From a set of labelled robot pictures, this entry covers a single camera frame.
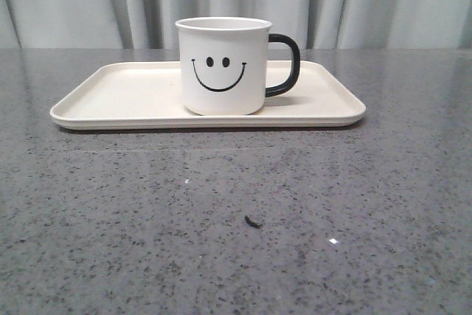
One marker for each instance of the white smiley mug black handle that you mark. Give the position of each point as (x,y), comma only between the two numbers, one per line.
(224,61)

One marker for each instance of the small dark debris speck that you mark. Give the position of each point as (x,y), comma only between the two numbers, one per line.
(252,223)

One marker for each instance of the grey pleated curtain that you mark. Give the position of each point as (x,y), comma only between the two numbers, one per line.
(313,24)

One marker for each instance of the cream rectangular plastic tray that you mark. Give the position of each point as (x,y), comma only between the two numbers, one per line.
(147,95)

